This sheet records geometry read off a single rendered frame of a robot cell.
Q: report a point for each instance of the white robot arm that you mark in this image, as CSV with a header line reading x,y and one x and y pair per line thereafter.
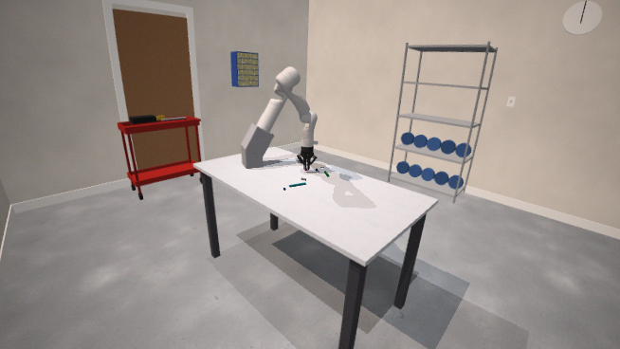
x,y
286,80

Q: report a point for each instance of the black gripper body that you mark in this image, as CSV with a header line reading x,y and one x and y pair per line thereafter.
x,y
307,151

